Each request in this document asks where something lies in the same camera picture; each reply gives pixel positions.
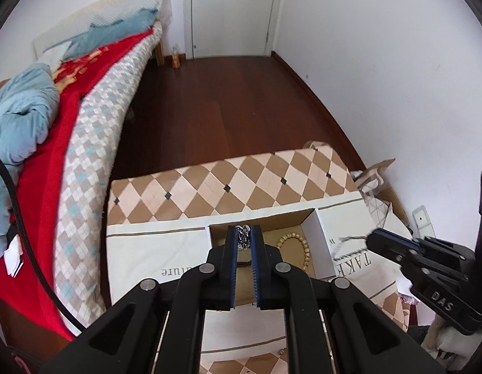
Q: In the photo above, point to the small bottle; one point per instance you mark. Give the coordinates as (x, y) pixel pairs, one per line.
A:
(176, 58)

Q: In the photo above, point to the wooden bed frame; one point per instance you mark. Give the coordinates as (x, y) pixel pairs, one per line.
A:
(160, 55)

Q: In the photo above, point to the red blanket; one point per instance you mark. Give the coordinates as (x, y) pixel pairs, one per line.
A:
(42, 187)

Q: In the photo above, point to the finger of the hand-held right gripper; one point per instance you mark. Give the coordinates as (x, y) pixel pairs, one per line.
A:
(385, 247)
(399, 238)

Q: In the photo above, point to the cardboard box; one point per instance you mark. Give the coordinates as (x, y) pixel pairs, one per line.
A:
(315, 241)

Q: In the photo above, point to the white covered headboard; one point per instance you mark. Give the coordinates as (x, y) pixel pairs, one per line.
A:
(108, 6)

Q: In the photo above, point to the brown paper bag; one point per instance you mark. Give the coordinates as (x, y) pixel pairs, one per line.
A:
(385, 198)

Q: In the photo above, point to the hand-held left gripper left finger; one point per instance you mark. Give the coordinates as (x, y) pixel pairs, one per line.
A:
(231, 249)

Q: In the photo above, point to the brown checkered tablecloth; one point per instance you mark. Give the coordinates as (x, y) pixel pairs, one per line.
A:
(241, 187)

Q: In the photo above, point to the white printed cloth bag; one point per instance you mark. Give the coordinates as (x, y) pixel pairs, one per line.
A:
(155, 249)

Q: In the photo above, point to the light blue quilt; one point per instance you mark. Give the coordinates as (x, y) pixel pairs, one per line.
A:
(22, 117)

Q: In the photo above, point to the white card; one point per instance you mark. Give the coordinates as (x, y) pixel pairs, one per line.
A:
(14, 259)

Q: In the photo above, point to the blue cloth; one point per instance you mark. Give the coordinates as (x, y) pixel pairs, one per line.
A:
(108, 31)

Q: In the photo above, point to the white door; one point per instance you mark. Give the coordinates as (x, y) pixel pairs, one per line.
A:
(229, 11)

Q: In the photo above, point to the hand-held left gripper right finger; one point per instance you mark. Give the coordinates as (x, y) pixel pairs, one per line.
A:
(255, 249)

